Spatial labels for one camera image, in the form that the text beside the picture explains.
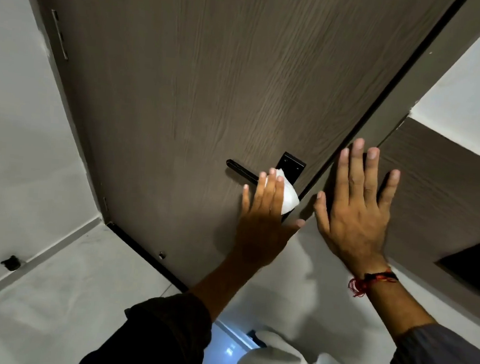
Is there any brown wooden wall panel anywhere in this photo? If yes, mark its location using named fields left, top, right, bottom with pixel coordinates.
left=362, top=114, right=480, bottom=329

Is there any black wall door stopper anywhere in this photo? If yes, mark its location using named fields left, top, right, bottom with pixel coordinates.
left=0, top=254, right=23, bottom=273

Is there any brown door frame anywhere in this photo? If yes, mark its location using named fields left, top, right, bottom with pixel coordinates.
left=279, top=0, right=480, bottom=252

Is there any red thread bracelet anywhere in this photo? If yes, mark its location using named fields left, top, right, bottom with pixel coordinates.
left=347, top=267, right=400, bottom=302

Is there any black wall switch panel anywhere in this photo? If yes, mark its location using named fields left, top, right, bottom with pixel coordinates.
left=432, top=228, right=480, bottom=304

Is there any white wipe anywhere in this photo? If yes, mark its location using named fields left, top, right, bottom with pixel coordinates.
left=262, top=168, right=304, bottom=217

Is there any person's left hand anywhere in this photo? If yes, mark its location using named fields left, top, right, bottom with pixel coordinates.
left=232, top=165, right=310, bottom=274

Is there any black door handle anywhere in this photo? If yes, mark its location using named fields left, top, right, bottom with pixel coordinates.
left=221, top=146, right=308, bottom=224

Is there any person's left forearm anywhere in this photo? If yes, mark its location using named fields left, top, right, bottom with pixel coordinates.
left=75, top=241, right=276, bottom=364

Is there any person's right hand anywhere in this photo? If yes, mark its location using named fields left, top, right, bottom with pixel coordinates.
left=307, top=134, right=404, bottom=282

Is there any brown wooden door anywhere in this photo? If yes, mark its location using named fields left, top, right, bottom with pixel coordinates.
left=0, top=0, right=468, bottom=315

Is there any white draped cloth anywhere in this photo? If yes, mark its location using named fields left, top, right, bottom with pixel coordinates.
left=230, top=328, right=315, bottom=364

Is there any person's right forearm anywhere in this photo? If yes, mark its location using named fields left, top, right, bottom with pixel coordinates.
left=358, top=274, right=480, bottom=364

